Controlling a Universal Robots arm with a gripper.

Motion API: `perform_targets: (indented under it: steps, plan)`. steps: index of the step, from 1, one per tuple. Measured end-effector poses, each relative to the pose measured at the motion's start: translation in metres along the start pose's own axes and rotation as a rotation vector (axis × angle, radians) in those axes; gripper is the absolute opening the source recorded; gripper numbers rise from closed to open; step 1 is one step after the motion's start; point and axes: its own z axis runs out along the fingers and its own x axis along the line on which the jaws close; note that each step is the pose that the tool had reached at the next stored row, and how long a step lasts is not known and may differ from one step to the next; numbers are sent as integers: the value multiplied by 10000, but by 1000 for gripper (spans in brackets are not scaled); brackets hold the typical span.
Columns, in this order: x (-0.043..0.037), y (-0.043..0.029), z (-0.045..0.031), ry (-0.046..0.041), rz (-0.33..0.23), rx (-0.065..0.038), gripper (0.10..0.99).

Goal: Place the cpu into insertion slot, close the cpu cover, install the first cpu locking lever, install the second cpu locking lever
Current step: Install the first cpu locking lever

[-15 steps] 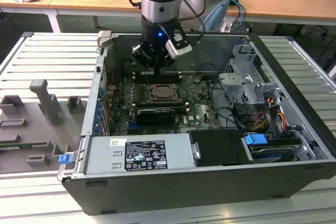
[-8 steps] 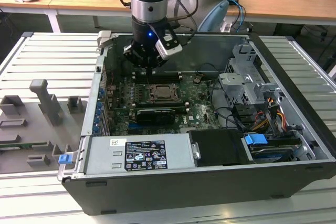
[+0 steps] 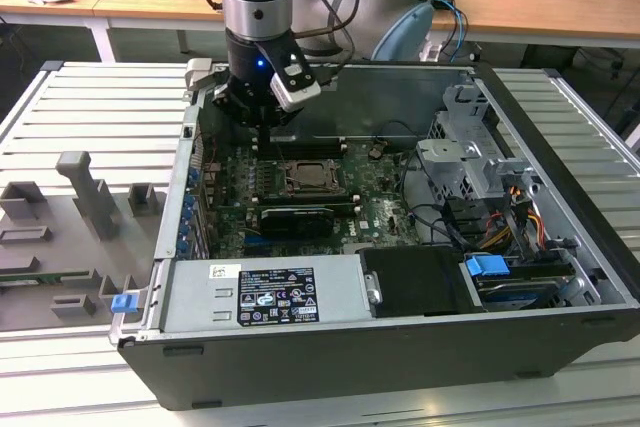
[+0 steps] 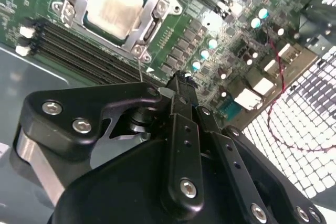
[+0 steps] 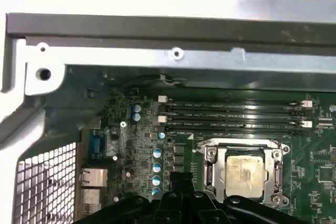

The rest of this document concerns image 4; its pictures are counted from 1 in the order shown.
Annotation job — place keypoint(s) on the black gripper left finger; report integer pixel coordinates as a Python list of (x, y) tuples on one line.
[(52, 124)]

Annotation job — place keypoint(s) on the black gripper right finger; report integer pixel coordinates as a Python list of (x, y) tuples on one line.
[(244, 174)]

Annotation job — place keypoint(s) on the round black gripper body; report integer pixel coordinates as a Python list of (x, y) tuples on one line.
[(118, 195)]

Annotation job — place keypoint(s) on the silver metal socket cover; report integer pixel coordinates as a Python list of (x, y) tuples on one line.
[(80, 3)]

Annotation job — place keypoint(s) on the silver topped green CPU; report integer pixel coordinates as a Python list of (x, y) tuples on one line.
[(115, 9)]

